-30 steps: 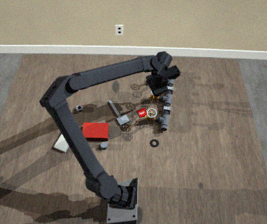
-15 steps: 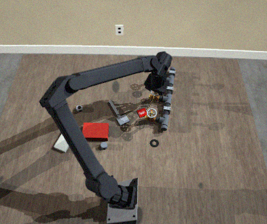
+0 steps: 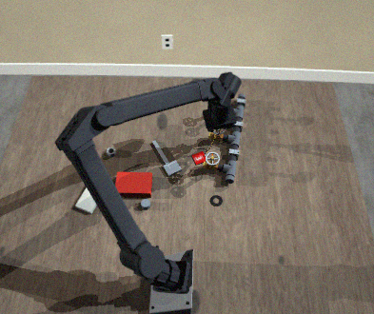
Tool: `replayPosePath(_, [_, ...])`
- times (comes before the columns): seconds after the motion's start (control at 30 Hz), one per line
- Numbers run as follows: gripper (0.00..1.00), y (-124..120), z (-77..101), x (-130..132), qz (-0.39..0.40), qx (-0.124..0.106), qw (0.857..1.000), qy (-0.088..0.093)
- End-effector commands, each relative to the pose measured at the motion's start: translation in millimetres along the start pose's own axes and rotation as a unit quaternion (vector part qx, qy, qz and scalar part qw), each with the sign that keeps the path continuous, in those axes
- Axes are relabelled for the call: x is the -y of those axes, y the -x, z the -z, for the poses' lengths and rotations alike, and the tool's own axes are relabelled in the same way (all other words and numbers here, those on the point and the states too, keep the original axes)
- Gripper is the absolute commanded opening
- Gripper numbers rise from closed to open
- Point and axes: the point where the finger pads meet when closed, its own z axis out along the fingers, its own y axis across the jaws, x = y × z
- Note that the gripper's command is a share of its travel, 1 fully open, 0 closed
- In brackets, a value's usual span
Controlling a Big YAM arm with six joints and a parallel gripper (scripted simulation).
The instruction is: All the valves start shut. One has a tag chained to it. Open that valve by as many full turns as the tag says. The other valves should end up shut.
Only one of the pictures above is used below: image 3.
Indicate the red flat block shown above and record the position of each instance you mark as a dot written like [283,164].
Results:
[134,184]

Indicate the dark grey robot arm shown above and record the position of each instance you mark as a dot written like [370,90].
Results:
[137,253]

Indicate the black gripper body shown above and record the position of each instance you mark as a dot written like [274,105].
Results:
[220,121]

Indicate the red square tag with gold chain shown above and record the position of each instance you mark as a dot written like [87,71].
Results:
[200,156]

